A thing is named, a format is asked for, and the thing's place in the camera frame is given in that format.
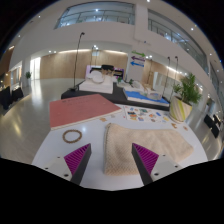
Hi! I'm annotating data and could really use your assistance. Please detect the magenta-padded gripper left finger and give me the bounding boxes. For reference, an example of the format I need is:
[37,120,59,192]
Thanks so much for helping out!
[41,143,92,186]

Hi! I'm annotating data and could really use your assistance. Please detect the white sign with coloured arrows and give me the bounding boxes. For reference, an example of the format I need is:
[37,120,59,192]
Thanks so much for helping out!
[128,49,147,83]

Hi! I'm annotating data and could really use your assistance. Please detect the beige waffle towel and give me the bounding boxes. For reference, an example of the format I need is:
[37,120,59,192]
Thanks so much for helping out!
[103,122,195,177]

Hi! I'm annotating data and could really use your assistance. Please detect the group of black chairs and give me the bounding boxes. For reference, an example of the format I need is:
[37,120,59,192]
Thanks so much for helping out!
[203,114,223,139]

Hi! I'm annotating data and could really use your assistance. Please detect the pink flat board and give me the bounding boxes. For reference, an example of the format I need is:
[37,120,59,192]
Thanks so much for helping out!
[49,93,123,131]

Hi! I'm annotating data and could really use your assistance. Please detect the purple-framed display screen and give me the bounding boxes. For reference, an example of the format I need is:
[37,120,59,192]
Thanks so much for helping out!
[85,64,125,80]

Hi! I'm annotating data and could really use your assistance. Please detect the black display platform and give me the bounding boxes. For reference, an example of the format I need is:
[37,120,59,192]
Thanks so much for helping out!
[60,79,171,113]

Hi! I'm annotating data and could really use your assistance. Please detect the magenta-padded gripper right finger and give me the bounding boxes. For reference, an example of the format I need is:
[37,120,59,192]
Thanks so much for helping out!
[131,142,183,187]

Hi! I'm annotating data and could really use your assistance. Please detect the potted palm in striped pot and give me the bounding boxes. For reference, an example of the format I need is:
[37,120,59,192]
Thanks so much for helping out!
[168,72,203,124]

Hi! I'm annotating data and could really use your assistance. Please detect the white sheet with colourful stickers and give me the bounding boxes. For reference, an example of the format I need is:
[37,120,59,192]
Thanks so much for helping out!
[123,105,172,124]

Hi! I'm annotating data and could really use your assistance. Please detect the white architectural model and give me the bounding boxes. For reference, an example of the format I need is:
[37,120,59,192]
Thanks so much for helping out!
[78,68,115,95]

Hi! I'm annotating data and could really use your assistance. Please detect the model on blue base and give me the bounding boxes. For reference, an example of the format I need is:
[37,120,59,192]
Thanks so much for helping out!
[123,83,170,108]

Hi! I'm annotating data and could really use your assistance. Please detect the black floor lamp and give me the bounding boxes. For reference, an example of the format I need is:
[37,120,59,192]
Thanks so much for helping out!
[68,31,86,92]

